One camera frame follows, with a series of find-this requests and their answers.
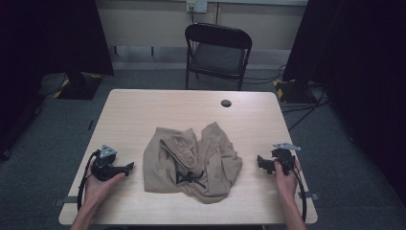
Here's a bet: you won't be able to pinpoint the black stand base striped tape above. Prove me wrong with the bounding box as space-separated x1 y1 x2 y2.
52 71 105 101
272 78 317 104

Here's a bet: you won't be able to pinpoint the khaki drawstring shorts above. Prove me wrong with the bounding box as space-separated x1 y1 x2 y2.
142 121 243 205

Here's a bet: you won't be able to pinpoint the person's left hand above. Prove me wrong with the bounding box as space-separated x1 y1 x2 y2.
82 158 127 209

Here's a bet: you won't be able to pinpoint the black folding chair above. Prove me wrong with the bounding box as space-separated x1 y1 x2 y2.
184 22 254 92

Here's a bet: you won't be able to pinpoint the white wall outlet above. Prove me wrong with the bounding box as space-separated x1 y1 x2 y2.
186 0 209 14

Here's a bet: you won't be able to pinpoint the black floor cables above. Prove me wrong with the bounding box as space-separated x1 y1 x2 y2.
242 63 330 132

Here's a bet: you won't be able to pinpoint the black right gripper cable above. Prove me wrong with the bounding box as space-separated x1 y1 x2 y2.
288 159 308 223

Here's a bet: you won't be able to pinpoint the grey table edge strap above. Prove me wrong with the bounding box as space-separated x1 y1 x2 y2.
298 191 321 201
53 195 79 207

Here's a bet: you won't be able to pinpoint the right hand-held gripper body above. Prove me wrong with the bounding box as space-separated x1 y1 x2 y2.
270 142 302 176

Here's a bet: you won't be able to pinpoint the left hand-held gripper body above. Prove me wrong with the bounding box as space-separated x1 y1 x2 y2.
90 144 128 182

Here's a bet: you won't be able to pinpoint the black curtain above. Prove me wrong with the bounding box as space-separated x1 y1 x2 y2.
282 0 406 207

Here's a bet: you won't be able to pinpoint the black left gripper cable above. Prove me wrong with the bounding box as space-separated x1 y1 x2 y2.
77 149 102 213

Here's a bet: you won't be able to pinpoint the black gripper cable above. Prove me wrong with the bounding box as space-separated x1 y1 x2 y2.
77 149 102 213
288 159 308 223

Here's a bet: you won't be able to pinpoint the person's right hand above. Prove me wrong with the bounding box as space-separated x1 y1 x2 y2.
273 157 303 203

